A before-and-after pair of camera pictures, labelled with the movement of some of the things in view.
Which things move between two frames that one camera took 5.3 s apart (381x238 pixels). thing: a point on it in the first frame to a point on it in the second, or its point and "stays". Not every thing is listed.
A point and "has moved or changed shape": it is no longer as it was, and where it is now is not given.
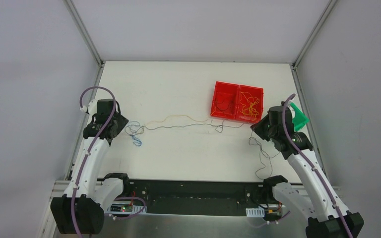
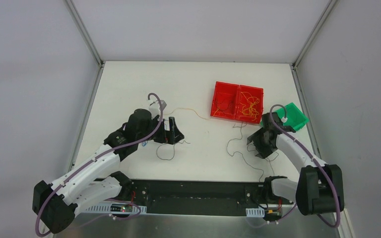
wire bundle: x=135 y=129 has moved or changed shape
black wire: x=217 y=126 to x=239 y=152
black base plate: x=201 y=197 stays
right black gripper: x=260 y=127 to x=263 y=141
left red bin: x=224 y=102 stays
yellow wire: x=250 y=103 stays
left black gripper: x=118 y=123 to x=163 y=132
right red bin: x=249 y=102 stays
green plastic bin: x=300 y=119 stays
